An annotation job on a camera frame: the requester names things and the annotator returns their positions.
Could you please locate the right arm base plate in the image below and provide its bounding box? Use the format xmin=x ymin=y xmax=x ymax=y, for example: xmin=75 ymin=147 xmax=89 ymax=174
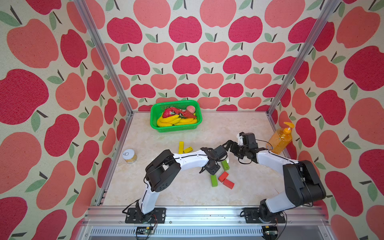
xmin=240 ymin=208 xmax=287 ymax=225

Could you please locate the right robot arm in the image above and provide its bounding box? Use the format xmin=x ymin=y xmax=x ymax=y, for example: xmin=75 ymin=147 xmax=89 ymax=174
xmin=223 ymin=132 xmax=326 ymax=222

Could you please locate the red block right lower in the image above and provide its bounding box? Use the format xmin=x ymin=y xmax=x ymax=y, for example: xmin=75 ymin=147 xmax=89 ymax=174
xmin=223 ymin=179 xmax=235 ymax=190

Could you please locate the right aluminium post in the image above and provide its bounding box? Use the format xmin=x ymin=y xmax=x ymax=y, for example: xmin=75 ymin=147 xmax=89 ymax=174
xmin=267 ymin=0 xmax=339 ymax=118

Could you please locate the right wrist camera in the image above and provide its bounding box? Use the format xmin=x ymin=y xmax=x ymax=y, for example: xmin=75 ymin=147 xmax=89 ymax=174
xmin=237 ymin=132 xmax=258 ymax=149

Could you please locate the yellow banana bunch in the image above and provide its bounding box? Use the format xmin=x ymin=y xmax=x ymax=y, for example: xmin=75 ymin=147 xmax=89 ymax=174
xmin=157 ymin=115 xmax=198 ymax=128

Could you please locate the orange soap dispenser bottle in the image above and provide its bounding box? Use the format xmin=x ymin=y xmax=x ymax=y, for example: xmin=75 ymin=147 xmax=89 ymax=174
xmin=267 ymin=122 xmax=295 ymax=155

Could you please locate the left aluminium post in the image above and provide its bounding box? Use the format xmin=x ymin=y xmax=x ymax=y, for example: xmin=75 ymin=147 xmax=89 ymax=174
xmin=74 ymin=0 xmax=134 ymax=118

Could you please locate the red block right middle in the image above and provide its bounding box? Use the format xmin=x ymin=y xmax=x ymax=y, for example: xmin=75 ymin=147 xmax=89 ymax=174
xmin=218 ymin=171 xmax=229 ymax=183

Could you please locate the aluminium post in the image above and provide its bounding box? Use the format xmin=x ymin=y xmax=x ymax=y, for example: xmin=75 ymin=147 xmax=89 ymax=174
xmin=267 ymin=0 xmax=339 ymax=118
xmin=74 ymin=0 xmax=134 ymax=118

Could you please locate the small tin can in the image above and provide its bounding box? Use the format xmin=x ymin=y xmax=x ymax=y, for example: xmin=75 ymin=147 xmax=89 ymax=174
xmin=122 ymin=149 xmax=138 ymax=164

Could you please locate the pink peach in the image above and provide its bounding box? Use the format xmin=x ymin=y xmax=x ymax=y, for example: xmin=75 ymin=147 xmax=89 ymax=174
xmin=186 ymin=106 xmax=196 ymax=114

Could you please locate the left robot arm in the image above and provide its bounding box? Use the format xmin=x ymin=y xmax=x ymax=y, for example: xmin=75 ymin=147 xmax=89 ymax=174
xmin=136 ymin=146 xmax=228 ymax=216

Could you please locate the yellow block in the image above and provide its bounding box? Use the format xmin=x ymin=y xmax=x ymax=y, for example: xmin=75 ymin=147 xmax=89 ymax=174
xmin=184 ymin=147 xmax=194 ymax=154
xmin=178 ymin=141 xmax=184 ymax=154

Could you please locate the green block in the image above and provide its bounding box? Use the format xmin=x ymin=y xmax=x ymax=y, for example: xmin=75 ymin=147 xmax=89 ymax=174
xmin=221 ymin=160 xmax=230 ymax=171
xmin=210 ymin=175 xmax=218 ymax=187

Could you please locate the red snack bag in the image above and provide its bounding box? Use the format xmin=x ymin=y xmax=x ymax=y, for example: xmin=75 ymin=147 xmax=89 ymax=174
xmin=162 ymin=107 xmax=197 ymax=119

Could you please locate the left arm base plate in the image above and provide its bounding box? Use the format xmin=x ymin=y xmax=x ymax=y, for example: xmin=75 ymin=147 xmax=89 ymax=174
xmin=125 ymin=208 xmax=167 ymax=225

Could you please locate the aluminium front rail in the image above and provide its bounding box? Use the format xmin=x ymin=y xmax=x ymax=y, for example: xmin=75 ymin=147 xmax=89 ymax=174
xmin=74 ymin=206 xmax=337 ymax=240

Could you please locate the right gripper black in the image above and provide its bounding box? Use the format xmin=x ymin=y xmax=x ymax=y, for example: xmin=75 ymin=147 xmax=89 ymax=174
xmin=223 ymin=139 xmax=248 ymax=159

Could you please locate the red block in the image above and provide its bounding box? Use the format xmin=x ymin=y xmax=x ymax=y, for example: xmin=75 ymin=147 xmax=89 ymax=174
xmin=223 ymin=179 xmax=235 ymax=190
xmin=218 ymin=171 xmax=229 ymax=183

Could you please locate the green plastic basket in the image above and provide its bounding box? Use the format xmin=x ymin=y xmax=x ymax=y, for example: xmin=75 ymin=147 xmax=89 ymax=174
xmin=150 ymin=100 xmax=203 ymax=133

